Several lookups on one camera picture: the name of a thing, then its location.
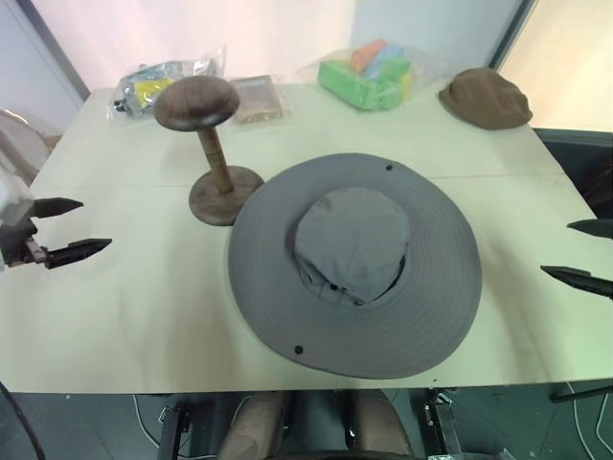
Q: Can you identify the clear bag of coloured sponges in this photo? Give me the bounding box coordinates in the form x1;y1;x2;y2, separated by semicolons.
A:
296;40;447;113

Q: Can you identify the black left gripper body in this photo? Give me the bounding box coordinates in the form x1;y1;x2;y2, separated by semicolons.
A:
3;218;51;269

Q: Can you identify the dark chair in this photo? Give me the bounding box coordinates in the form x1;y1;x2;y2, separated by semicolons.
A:
532;127;613;219

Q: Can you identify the dark wooden hat stand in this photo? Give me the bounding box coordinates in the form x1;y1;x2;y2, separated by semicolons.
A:
152;75;265;226

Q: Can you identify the grey wide-brim bucket hat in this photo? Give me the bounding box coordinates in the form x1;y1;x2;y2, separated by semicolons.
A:
227;152;483;380

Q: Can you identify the brown rounded shape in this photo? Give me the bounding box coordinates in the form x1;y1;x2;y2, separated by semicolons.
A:
352;390;414;460
217;394;289;460

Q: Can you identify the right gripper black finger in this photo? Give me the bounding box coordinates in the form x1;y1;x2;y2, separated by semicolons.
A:
539;264;613;303
566;218;613;239

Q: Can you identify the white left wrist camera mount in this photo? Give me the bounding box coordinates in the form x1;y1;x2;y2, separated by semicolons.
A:
0;171;36;231

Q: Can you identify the metal table leg bracket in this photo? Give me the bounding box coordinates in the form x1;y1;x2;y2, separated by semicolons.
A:
423;389;465;460

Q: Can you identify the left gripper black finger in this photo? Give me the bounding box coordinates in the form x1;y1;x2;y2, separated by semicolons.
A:
44;238;113;270
32;196;85;221

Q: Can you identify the black floor bar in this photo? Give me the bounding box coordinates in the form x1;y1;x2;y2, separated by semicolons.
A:
549;381;613;404

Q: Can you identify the brown cloth cap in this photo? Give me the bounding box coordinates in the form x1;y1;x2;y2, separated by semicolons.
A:
438;67;534;131

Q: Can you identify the black cable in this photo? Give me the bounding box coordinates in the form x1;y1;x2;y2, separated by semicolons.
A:
0;381;48;460

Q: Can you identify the clear bag with yellow item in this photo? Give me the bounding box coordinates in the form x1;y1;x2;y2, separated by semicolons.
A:
105;45;227;124

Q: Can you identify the black table leg frame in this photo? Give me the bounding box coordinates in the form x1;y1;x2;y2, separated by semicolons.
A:
156;404;193;460

